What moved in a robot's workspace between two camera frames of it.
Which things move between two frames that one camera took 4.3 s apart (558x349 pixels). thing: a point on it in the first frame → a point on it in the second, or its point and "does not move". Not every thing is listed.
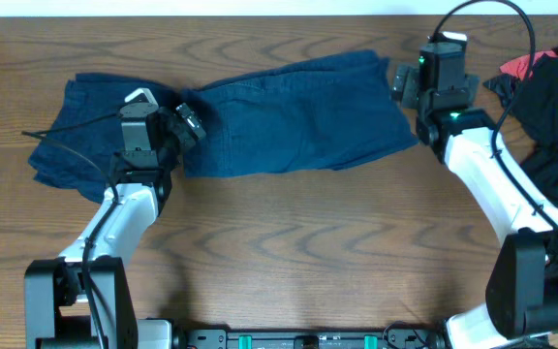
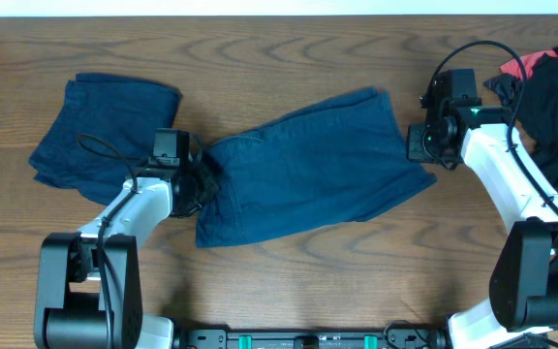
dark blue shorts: x=319 y=115 → x=337 y=163
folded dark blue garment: x=81 y=129 does not move
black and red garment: x=549 y=89 does not move
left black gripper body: x=176 y=140 → x=201 y=189
